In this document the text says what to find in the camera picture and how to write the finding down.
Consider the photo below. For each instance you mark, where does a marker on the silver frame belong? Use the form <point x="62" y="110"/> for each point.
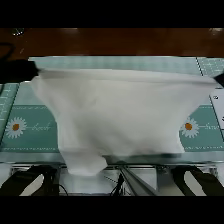
<point x="140" y="181"/>

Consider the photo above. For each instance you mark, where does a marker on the white T-shirt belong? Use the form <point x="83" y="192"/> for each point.
<point x="116" y="110"/>

